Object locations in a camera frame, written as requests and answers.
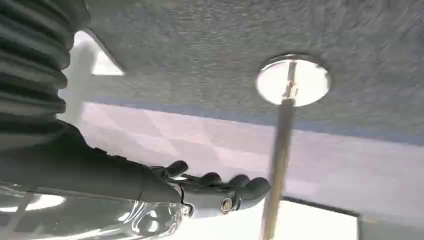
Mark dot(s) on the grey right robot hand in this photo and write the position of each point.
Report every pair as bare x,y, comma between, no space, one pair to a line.
82,179

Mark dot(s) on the right arm ribbed grey sleeve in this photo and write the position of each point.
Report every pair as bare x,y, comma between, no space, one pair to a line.
30,66

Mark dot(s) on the metal pole with round base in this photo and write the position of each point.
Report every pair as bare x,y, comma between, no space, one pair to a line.
281,149

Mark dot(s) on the white desk frame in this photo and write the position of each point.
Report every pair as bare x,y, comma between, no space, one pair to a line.
79,86

